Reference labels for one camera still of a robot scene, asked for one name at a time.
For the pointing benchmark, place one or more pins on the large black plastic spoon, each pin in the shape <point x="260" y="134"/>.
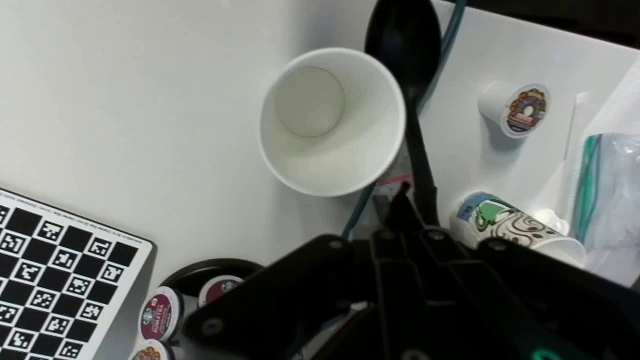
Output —
<point x="402" y="40"/>

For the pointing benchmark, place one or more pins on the printed paper cup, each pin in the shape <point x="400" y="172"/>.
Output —
<point x="333" y="153"/>
<point x="500" y="223"/>

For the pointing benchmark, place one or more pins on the small white creamer cup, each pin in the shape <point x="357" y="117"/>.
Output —
<point x="553" y="220"/>

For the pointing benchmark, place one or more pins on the donut print coffee pod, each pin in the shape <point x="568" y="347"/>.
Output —
<point x="522" y="111"/>

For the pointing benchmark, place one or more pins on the red lid coffee pod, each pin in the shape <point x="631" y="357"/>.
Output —
<point x="220" y="290"/>
<point x="160" y="312"/>

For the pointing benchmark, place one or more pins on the thin red stirrer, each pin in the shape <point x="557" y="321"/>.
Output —
<point x="397" y="179"/>

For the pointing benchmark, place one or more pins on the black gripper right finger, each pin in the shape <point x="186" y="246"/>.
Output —
<point x="533" y="300"/>

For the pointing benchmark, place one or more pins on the clear zip bag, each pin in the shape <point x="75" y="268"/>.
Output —
<point x="621" y="192"/>

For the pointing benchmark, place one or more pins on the brown lid coffee pod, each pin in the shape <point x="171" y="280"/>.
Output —
<point x="148" y="351"/>

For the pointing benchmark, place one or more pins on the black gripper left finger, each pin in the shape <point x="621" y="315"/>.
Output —
<point x="300" y="280"/>

